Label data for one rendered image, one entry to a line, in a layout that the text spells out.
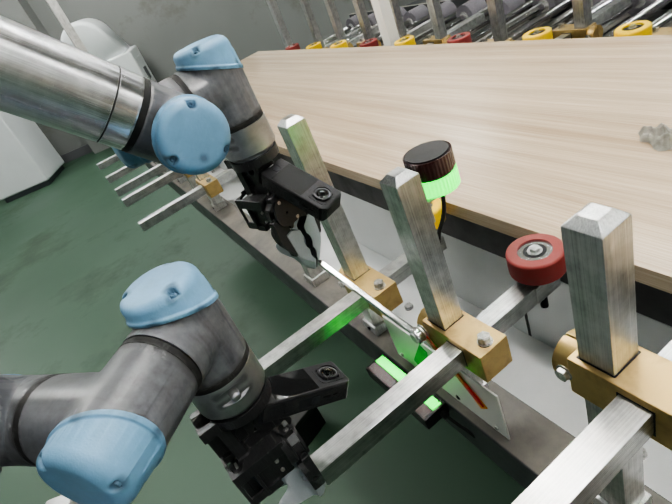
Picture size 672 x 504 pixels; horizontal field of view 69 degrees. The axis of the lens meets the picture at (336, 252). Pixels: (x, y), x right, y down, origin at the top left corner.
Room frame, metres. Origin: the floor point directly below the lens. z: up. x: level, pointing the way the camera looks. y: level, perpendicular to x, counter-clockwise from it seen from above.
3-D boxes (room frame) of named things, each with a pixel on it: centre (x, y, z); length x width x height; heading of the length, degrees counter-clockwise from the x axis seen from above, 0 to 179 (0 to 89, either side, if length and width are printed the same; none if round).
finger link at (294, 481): (0.37, 0.16, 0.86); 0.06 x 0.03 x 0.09; 110
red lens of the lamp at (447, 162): (0.54, -0.15, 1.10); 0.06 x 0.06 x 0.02
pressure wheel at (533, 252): (0.53, -0.26, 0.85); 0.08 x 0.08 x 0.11
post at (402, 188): (0.52, -0.10, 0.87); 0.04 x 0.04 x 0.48; 20
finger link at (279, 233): (0.66, 0.05, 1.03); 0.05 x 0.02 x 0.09; 130
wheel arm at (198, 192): (1.64, 0.35, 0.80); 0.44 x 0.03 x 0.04; 110
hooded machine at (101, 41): (6.90, 1.61, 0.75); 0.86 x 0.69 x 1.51; 87
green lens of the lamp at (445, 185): (0.54, -0.15, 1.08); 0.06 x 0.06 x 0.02
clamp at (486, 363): (0.50, -0.11, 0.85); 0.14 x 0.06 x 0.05; 20
